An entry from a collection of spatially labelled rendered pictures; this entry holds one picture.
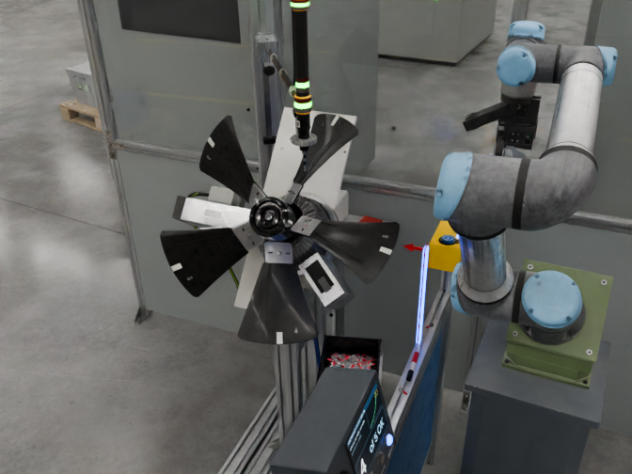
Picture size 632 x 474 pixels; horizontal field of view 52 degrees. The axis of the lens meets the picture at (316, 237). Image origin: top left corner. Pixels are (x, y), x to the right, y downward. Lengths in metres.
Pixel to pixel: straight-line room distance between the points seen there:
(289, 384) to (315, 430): 1.23
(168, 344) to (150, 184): 0.82
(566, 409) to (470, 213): 0.69
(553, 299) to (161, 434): 1.95
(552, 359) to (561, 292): 0.28
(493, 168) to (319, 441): 0.53
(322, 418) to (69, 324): 2.60
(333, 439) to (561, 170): 0.57
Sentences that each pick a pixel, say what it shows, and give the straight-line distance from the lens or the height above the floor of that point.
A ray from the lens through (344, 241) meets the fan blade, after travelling 1.79.
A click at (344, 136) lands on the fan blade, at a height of 1.42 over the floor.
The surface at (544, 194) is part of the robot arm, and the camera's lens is 1.05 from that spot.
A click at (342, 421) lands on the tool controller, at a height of 1.25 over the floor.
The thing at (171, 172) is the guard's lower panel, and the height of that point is 0.89.
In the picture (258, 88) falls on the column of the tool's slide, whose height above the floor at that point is 1.38.
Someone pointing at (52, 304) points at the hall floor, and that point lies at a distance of 3.86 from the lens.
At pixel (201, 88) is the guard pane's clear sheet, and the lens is 2.74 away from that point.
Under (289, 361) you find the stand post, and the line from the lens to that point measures 2.32.
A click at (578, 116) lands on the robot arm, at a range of 1.22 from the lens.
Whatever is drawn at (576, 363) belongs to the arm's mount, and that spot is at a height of 1.06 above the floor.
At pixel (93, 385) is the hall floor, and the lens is 3.25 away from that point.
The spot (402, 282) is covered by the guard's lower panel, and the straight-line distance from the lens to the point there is 2.72.
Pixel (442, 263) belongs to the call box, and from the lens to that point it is 2.03.
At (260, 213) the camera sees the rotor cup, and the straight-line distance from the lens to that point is 1.84.
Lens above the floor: 2.10
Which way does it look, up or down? 31 degrees down
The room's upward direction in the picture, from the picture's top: 1 degrees counter-clockwise
